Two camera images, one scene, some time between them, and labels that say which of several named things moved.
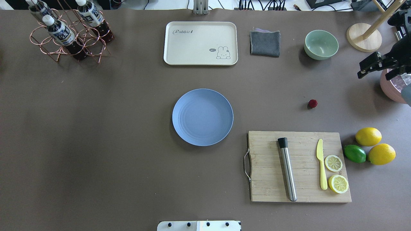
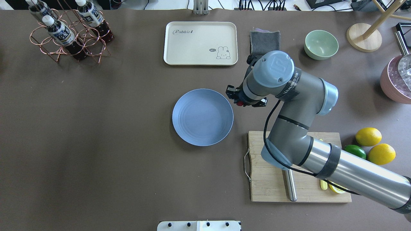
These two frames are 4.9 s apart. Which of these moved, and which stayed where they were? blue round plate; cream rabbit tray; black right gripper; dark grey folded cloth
Moved: black right gripper
Stayed: cream rabbit tray; blue round plate; dark grey folded cloth
